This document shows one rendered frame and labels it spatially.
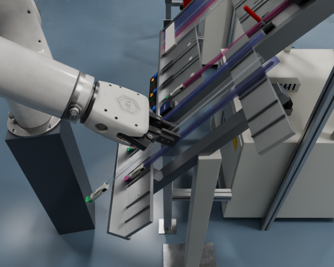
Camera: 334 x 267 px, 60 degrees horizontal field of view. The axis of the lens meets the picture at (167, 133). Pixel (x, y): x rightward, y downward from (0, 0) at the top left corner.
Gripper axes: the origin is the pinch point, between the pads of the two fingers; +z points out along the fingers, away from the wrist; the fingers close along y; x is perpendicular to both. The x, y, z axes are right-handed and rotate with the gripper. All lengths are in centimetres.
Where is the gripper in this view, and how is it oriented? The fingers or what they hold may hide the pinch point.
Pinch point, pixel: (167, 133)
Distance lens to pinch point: 54.3
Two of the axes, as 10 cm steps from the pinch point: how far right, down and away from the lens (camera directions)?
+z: 8.6, 3.4, 3.8
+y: -0.3, -7.1, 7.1
